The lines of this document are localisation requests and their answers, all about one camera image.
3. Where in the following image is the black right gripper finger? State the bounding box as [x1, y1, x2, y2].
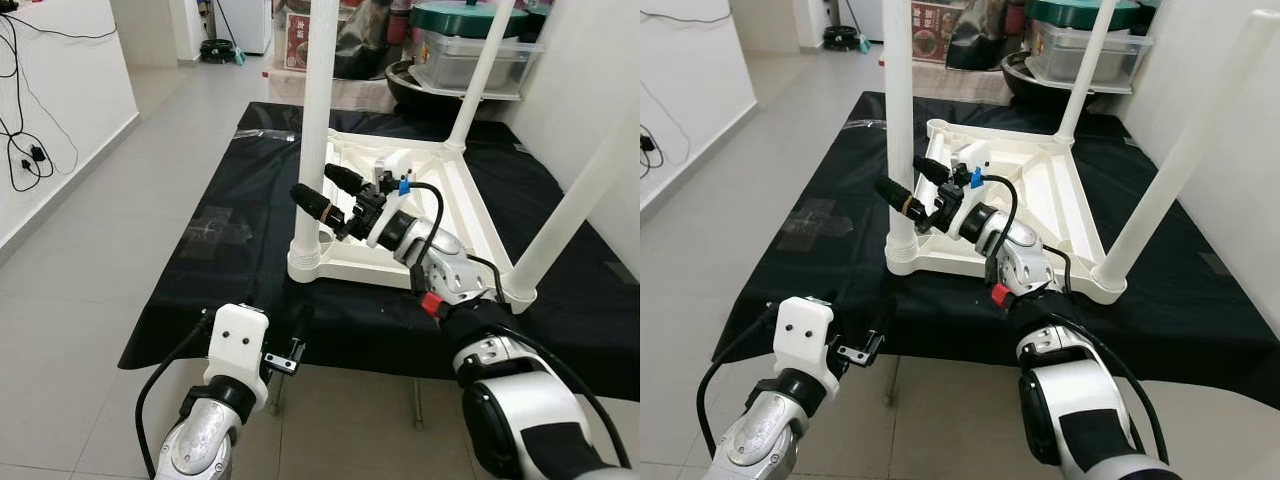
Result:
[291, 184, 348, 233]
[912, 155, 953, 188]
[875, 177, 931, 225]
[325, 163, 369, 197]

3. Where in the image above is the white plastic table leg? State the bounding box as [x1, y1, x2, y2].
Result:
[1095, 8, 1280, 301]
[290, 0, 344, 263]
[885, 0, 943, 263]
[447, 0, 521, 151]
[505, 105, 641, 306]
[1055, 0, 1119, 144]

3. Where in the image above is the white plastic table top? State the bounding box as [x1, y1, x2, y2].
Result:
[286, 128, 539, 313]
[884, 118, 1129, 306]

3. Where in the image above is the black tablecloth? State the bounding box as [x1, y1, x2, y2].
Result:
[712, 92, 1280, 411]
[118, 100, 641, 401]

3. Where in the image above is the beige covered bench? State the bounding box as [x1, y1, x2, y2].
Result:
[268, 68, 401, 111]
[880, 58, 1016, 103]

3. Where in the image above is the clear tape patch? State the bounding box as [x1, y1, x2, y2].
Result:
[185, 205, 251, 256]
[780, 198, 851, 251]

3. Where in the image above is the black wok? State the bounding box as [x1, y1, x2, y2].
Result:
[1000, 50, 1136, 109]
[385, 58, 526, 119]

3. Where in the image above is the black bag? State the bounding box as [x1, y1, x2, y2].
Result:
[945, 0, 1026, 71]
[335, 0, 413, 79]

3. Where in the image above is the red printed carton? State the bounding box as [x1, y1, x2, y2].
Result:
[912, 0, 966, 63]
[285, 10, 336, 71]

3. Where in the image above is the clear plastic storage box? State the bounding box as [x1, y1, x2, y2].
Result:
[1025, 25, 1156, 89]
[410, 32, 546, 96]

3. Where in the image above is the dark green plastic container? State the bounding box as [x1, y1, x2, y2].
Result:
[410, 0, 531, 39]
[1025, 0, 1146, 29]

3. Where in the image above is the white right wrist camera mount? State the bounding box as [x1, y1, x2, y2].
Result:
[950, 140, 993, 241]
[365, 150, 414, 249]

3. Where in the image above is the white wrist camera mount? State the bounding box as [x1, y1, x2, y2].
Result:
[365, 150, 414, 249]
[203, 304, 271, 411]
[950, 140, 993, 241]
[770, 296, 839, 401]

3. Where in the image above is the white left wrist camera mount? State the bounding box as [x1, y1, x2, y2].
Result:
[203, 304, 271, 411]
[770, 296, 839, 401]

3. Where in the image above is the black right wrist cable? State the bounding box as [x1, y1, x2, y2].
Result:
[398, 178, 506, 306]
[975, 170, 1076, 296]

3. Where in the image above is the black wall cable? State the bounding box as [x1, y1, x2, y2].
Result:
[0, 10, 81, 193]
[640, 8, 701, 181]

